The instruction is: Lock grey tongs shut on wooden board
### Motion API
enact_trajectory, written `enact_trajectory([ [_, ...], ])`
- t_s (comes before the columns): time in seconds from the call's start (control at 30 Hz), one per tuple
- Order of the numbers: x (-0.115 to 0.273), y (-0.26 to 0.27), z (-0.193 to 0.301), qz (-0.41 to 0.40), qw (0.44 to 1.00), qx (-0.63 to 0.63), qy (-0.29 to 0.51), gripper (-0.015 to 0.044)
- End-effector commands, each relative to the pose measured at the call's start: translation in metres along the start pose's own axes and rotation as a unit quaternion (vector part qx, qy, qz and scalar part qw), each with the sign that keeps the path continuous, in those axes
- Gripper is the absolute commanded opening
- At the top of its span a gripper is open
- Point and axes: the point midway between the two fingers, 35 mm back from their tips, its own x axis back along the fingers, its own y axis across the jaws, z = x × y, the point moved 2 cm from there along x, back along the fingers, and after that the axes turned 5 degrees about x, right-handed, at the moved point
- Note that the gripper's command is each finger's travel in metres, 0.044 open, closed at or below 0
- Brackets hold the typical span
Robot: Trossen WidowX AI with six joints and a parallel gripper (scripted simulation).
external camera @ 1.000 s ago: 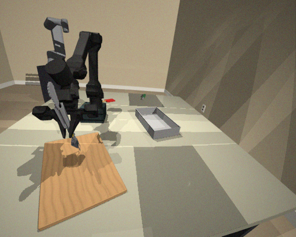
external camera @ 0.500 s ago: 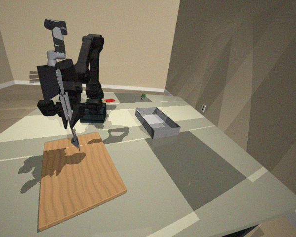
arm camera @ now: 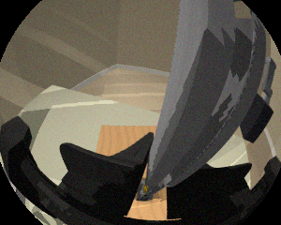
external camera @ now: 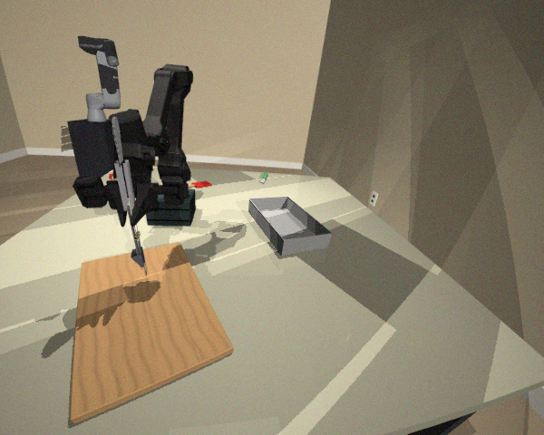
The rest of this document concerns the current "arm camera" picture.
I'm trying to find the light brown wooden board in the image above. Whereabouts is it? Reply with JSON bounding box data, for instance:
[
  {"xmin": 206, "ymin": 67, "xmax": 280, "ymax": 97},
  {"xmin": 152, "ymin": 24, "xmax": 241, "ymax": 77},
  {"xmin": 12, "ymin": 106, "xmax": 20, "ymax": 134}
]
[{"xmin": 96, "ymin": 125, "xmax": 168, "ymax": 221}]

